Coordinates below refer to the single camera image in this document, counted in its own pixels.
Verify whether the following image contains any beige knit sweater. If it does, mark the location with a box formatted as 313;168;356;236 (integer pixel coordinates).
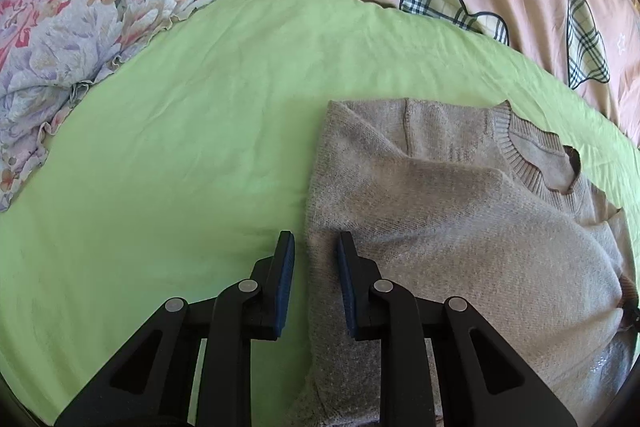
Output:
286;98;638;426

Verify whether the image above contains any green bed sheet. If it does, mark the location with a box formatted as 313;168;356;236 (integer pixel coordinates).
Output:
1;0;639;424

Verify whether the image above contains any purple floral ruffled cloth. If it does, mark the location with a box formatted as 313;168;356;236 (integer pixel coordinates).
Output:
1;0;215;209

